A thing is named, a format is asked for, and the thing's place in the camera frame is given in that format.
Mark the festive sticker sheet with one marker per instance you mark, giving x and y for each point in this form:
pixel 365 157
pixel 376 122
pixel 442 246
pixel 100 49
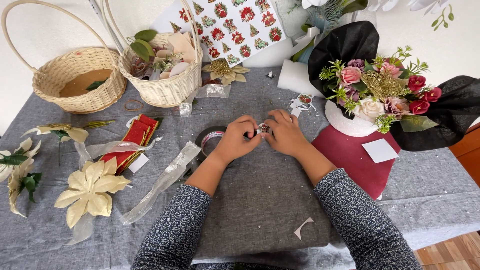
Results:
pixel 232 26

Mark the white paper tag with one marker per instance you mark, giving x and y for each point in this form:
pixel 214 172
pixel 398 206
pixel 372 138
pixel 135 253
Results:
pixel 138 164

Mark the cream poinsettia with long stem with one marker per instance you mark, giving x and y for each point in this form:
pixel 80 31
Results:
pixel 71 133

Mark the small cut-out festive sticker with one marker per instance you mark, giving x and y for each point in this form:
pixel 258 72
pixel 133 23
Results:
pixel 264 129

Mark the long silver sheer ribbon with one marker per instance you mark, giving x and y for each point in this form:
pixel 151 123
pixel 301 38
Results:
pixel 165 180

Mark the black adhesive tape roll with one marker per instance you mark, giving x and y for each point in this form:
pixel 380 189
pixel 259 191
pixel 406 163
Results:
pixel 204 138

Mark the wooden cabinet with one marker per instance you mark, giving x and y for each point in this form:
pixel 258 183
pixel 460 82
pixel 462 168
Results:
pixel 467 153

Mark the maroon felt sheet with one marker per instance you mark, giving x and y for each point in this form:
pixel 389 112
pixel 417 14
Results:
pixel 348 165

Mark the grey tablecloth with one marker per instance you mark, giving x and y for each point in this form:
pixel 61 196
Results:
pixel 45 240

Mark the looped silver sheer ribbon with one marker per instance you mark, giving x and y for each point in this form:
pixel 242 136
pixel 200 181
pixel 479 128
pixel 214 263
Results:
pixel 93 150

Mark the large cream poinsettia flower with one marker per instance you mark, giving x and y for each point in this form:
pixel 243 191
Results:
pixel 90 189

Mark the white artificial orchid spray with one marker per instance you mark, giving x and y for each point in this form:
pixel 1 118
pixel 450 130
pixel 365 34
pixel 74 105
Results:
pixel 420 5

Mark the folded dark grey cloth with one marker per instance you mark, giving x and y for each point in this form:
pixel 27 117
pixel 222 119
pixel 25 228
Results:
pixel 262 202

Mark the cream poinsettia with green leaves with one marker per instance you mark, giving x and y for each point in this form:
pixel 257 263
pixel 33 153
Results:
pixel 17 176

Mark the white paper square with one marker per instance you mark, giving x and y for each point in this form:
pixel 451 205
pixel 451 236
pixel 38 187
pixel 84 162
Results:
pixel 380 150

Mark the brown rubber band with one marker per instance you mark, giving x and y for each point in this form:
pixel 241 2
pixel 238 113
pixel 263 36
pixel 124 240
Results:
pixel 127 102

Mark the person's right hand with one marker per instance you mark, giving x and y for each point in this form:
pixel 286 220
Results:
pixel 288 137

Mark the person's left hand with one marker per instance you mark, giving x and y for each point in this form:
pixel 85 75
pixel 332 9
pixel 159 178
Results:
pixel 230 140

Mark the small gold poinsettia flower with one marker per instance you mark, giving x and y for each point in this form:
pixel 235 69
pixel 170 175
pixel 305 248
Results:
pixel 225 73

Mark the short silver ribbon piece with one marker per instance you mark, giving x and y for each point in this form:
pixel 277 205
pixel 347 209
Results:
pixel 210 91

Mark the empty wicker basket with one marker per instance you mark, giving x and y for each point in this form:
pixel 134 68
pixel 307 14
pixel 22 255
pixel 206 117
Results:
pixel 75 67

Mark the round white foam base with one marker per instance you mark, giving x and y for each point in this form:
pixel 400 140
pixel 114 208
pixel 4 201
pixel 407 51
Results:
pixel 347 125

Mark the heap of sticker paper scraps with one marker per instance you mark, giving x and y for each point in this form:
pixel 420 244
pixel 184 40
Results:
pixel 302 103

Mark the red ribbon with gold edge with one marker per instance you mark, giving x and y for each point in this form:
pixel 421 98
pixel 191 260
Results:
pixel 138 135

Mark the white foam block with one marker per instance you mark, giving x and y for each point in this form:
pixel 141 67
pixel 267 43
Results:
pixel 296 77

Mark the mixed artificial flower arrangement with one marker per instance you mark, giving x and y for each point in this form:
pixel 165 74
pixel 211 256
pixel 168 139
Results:
pixel 375 88

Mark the curved white paper scrap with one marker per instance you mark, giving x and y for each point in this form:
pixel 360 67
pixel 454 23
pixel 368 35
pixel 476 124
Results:
pixel 300 229

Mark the black wrapping fabric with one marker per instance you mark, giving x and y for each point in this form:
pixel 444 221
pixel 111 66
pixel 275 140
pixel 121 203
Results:
pixel 442 120

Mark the wicker basket with floral pieces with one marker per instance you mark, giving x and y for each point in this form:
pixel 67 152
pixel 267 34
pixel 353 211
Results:
pixel 168 88

